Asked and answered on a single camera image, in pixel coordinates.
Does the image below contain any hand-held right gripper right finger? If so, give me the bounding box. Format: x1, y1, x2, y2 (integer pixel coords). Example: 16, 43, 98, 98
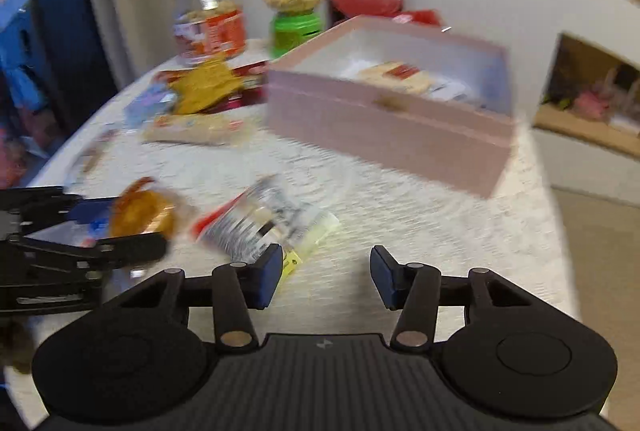
370, 245, 546, 353

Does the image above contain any clear silver snack packet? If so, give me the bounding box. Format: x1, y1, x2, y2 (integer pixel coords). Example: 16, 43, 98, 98
192, 175, 311, 262

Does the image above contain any white tablecloth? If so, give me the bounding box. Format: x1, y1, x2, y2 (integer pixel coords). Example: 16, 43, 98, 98
9, 38, 585, 431

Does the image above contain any wooden shelf niche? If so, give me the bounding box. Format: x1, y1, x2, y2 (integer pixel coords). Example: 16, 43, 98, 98
532, 32, 640, 158

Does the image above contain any red snack packet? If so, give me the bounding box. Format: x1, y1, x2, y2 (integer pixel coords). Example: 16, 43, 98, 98
155, 60, 272, 113

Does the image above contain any pink toy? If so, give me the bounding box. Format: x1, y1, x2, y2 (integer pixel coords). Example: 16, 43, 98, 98
574, 90, 610, 115

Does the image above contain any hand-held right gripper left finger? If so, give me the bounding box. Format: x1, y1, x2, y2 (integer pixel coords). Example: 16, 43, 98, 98
120, 243, 285, 353

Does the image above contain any beige red-label snack packet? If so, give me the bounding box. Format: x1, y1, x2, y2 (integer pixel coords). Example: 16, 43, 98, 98
357, 60, 434, 95

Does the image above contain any orange snack packet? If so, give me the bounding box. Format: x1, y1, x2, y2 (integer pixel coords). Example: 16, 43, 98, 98
107, 178, 193, 243

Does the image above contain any glass jar with gold lid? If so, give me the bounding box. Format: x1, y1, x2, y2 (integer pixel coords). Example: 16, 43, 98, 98
172, 0, 247, 66

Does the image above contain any small clear snack packet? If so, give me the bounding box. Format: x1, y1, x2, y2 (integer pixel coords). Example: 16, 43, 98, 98
74, 128, 120, 183

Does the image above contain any green candy dispenser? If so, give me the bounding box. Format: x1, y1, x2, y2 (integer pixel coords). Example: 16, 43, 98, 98
260, 0, 324, 60

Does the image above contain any blue frame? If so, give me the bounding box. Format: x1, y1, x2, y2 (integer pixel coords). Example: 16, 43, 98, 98
0, 0, 120, 147

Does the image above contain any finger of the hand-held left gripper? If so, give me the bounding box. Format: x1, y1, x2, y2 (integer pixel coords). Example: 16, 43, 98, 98
0, 186, 113, 239
0, 231, 167, 313

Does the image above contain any clear box of snack packets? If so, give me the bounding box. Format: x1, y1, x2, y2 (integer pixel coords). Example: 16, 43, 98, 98
264, 14, 517, 200

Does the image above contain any blue snack packet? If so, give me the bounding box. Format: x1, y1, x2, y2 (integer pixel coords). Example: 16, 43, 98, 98
123, 86, 177, 128

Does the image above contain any pale yellow snack packet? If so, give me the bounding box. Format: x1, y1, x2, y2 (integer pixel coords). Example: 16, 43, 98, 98
280, 210, 342, 270

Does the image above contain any white snack packet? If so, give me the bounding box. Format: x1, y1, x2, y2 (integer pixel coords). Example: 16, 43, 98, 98
425, 78, 482, 105

